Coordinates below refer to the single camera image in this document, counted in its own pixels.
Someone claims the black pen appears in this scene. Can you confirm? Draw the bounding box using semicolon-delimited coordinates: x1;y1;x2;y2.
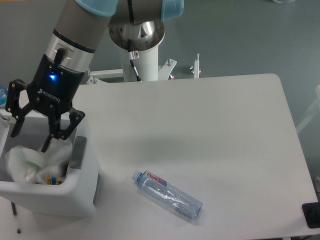
11;202;22;234

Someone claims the black device at edge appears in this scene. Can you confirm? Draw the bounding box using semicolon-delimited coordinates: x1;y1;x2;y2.
302;202;320;229

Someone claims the blue labelled bottle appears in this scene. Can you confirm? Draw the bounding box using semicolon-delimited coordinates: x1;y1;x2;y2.
0;85;8;109

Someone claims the clear plastic water bottle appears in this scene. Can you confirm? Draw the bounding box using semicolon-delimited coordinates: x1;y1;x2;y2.
132;170;203;221

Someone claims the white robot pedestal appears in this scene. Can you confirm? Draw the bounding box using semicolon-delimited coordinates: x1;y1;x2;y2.
85;19;204;85

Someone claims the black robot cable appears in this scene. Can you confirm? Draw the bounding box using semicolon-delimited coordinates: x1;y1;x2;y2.
126;38;143;82

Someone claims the clear plastic bag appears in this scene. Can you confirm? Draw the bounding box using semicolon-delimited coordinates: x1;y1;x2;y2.
4;138;73;185

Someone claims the white trash can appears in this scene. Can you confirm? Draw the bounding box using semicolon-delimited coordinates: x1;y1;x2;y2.
0;113;102;217

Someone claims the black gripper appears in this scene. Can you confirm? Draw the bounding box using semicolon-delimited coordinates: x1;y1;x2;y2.
4;53;86;153

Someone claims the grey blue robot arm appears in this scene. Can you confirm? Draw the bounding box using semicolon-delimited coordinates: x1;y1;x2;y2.
5;0;185;152

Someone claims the colourful snack wrapper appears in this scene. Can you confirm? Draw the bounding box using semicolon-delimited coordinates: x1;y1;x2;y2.
44;173;66;186

